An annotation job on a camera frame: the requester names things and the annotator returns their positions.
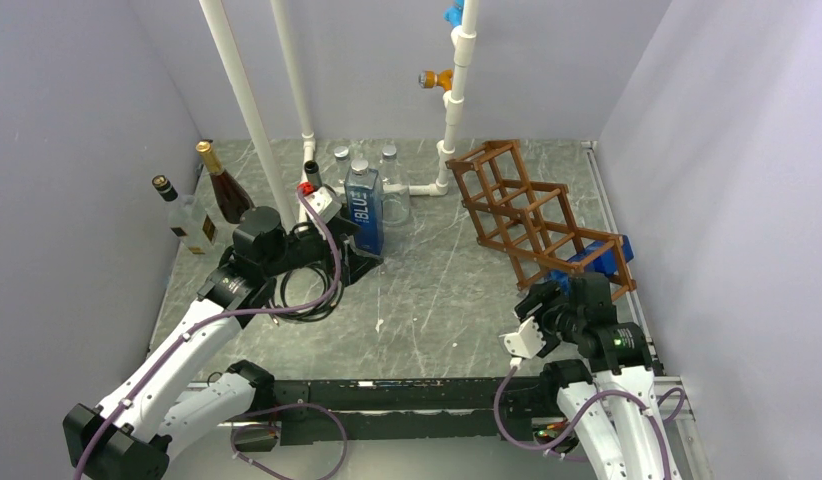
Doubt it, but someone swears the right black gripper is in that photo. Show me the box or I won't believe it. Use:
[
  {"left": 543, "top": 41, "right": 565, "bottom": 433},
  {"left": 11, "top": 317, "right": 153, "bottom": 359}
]
[{"left": 515, "top": 279, "right": 584, "bottom": 357}]

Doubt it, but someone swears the dark red wine bottle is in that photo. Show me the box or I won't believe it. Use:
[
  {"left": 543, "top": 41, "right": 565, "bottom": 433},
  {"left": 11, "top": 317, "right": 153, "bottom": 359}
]
[{"left": 195, "top": 139, "right": 255, "bottom": 224}]

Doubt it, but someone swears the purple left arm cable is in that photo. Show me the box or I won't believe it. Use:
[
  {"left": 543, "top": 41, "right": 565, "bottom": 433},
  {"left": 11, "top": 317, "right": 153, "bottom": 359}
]
[{"left": 71, "top": 188, "right": 349, "bottom": 480}]

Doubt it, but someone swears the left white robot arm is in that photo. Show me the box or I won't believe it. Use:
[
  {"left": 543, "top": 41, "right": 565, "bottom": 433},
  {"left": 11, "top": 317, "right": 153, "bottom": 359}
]
[{"left": 62, "top": 203, "right": 379, "bottom": 479}]

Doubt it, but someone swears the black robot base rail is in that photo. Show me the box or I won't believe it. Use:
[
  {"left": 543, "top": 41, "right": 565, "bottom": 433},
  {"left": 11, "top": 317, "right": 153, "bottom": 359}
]
[{"left": 235, "top": 377, "right": 564, "bottom": 446}]

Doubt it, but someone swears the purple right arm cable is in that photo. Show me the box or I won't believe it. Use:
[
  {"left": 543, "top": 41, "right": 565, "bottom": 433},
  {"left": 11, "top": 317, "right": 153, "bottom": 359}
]
[{"left": 493, "top": 360, "right": 687, "bottom": 480}]

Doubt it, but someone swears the clear glass bottle silver cap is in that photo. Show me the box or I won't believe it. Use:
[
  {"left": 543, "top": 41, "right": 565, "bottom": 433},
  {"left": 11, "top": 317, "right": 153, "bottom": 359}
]
[{"left": 378, "top": 144, "right": 411, "bottom": 226}]

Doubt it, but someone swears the black coiled cable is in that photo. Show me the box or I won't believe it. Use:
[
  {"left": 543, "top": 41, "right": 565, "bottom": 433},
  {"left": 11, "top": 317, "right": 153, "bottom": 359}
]
[{"left": 268, "top": 261, "right": 346, "bottom": 324}]

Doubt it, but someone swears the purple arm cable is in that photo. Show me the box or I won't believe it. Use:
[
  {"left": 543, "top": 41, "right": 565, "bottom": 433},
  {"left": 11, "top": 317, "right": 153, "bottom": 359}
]
[
  {"left": 493, "top": 360, "right": 687, "bottom": 480},
  {"left": 71, "top": 188, "right": 349, "bottom": 480}
]

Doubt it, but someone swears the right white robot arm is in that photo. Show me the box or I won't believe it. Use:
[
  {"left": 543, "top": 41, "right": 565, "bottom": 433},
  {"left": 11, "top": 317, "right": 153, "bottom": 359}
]
[{"left": 500, "top": 272, "right": 682, "bottom": 479}]

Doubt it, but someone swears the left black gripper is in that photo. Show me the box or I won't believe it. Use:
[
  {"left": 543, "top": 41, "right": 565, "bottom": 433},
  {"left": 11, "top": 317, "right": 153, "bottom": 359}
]
[{"left": 262, "top": 214, "right": 383, "bottom": 285}]

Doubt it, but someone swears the clear glass bottle white cap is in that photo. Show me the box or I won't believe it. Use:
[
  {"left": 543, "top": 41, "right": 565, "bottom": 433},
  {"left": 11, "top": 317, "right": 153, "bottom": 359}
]
[{"left": 333, "top": 146, "right": 351, "bottom": 180}]

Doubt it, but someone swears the dark green wine bottle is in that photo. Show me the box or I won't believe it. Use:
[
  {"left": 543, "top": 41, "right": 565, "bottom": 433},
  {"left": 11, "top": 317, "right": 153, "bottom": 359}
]
[{"left": 303, "top": 160, "right": 323, "bottom": 191}]

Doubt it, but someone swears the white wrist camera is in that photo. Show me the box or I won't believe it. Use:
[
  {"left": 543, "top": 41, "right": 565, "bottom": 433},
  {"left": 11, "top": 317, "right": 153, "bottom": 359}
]
[
  {"left": 297, "top": 182, "right": 343, "bottom": 224},
  {"left": 498, "top": 316, "right": 546, "bottom": 360}
]

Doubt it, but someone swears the blue label clear bottle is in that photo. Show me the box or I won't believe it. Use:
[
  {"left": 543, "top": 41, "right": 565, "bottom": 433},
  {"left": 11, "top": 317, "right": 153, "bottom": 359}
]
[{"left": 344, "top": 158, "right": 384, "bottom": 256}]

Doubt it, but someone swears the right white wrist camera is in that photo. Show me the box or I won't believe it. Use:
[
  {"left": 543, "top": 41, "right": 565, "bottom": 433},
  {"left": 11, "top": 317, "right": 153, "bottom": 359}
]
[{"left": 498, "top": 316, "right": 546, "bottom": 360}]

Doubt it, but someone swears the blue pipe valve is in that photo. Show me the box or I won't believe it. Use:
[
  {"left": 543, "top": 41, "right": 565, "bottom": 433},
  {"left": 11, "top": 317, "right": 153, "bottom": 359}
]
[{"left": 443, "top": 0, "right": 464, "bottom": 28}]

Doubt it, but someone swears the small clear bottle black cap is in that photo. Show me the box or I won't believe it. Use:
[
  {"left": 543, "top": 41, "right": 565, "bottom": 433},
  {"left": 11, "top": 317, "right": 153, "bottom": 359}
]
[{"left": 152, "top": 175, "right": 218, "bottom": 255}]

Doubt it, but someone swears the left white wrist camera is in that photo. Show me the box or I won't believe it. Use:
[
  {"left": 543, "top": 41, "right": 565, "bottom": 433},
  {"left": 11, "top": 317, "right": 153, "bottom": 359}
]
[{"left": 297, "top": 182, "right": 343, "bottom": 224}]

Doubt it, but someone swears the orange pipe valve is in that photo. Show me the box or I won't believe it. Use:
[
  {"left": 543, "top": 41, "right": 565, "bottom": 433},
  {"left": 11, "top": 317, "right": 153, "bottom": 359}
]
[{"left": 418, "top": 69, "right": 453, "bottom": 92}]

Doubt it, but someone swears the brown wooden wine rack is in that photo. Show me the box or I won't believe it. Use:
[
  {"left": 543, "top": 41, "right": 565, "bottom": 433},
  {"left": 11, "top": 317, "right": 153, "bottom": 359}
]
[{"left": 445, "top": 139, "right": 637, "bottom": 300}]

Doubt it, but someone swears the clear square bottle black cap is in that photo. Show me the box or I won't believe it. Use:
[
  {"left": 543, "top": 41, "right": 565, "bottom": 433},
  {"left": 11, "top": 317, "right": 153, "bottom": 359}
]
[{"left": 546, "top": 235, "right": 634, "bottom": 299}]

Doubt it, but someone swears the white PVC pipe frame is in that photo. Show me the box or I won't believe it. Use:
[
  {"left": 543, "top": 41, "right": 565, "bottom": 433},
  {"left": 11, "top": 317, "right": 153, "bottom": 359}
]
[{"left": 198, "top": 0, "right": 482, "bottom": 230}]

